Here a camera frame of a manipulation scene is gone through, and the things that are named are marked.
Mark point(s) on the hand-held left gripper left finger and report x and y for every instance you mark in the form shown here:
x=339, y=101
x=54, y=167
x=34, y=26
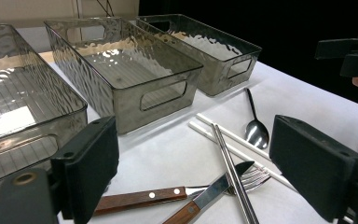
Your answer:
x=87, y=168

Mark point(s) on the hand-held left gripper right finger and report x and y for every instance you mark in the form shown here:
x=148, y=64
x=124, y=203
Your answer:
x=315, y=168

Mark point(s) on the steel spoon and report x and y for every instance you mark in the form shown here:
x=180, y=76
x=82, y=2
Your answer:
x=256, y=132

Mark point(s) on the steel chopstick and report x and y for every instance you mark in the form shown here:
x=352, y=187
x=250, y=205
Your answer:
x=236, y=177
x=230, y=177

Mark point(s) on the smoky clear plastic tray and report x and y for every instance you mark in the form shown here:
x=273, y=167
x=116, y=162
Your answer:
x=18, y=93
x=205, y=46
x=127, y=67

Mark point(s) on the beige wooden shelf unit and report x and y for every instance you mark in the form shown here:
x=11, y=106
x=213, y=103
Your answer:
x=28, y=9

